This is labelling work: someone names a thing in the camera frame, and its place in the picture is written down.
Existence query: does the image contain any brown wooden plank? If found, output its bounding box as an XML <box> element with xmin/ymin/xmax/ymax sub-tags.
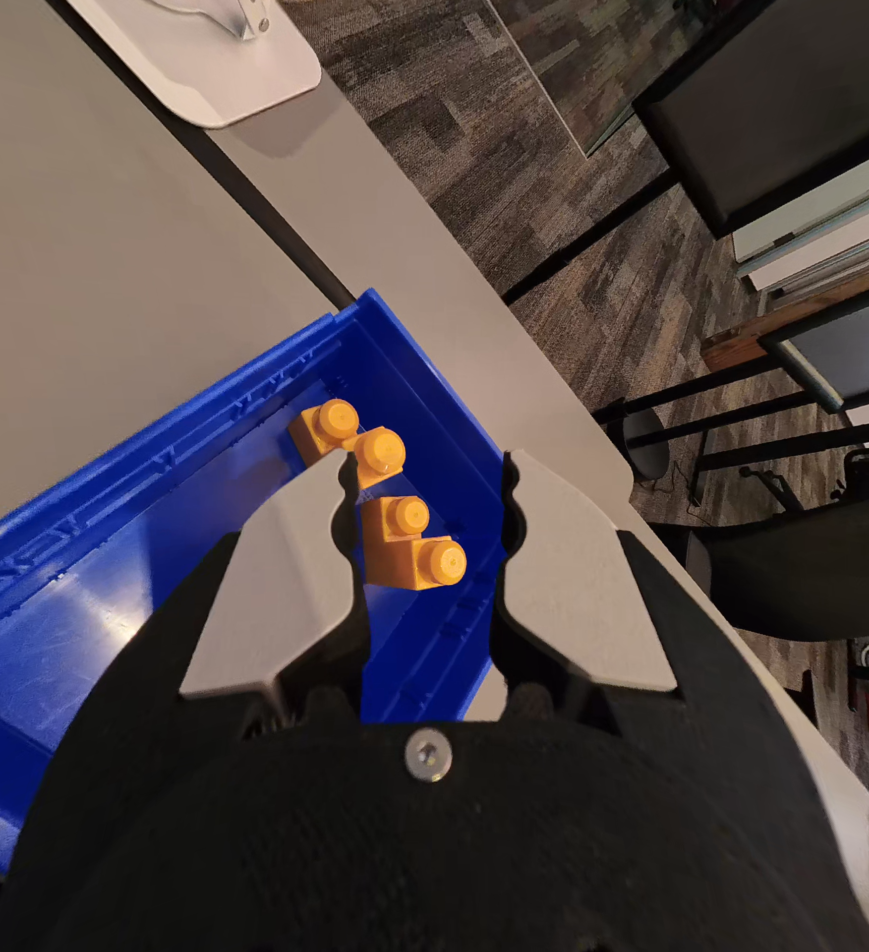
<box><xmin>702</xmin><ymin>256</ymin><xmax>869</xmax><ymax>373</ymax></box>

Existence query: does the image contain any white stand base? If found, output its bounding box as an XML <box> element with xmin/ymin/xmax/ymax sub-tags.
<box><xmin>70</xmin><ymin>0</ymin><xmax>322</xmax><ymax>129</ymax></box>

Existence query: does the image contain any black easel with grey board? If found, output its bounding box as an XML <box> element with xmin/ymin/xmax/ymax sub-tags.
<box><xmin>501</xmin><ymin>0</ymin><xmax>869</xmax><ymax>306</ymax></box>
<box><xmin>594</xmin><ymin>275</ymin><xmax>869</xmax><ymax>507</ymax></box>

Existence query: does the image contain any black office chair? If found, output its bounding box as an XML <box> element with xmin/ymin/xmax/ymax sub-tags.
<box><xmin>650</xmin><ymin>446</ymin><xmax>869</xmax><ymax>642</ymax></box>

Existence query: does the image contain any blue plastic bin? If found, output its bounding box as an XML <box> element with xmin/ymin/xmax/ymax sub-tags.
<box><xmin>0</xmin><ymin>289</ymin><xmax>507</xmax><ymax>871</ymax></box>

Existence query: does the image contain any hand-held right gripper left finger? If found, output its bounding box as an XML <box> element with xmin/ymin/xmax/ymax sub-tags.
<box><xmin>179</xmin><ymin>448</ymin><xmax>370</xmax><ymax>713</ymax></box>

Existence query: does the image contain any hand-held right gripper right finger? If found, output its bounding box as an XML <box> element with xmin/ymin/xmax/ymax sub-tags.
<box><xmin>490</xmin><ymin>448</ymin><xmax>679</xmax><ymax>720</ymax></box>

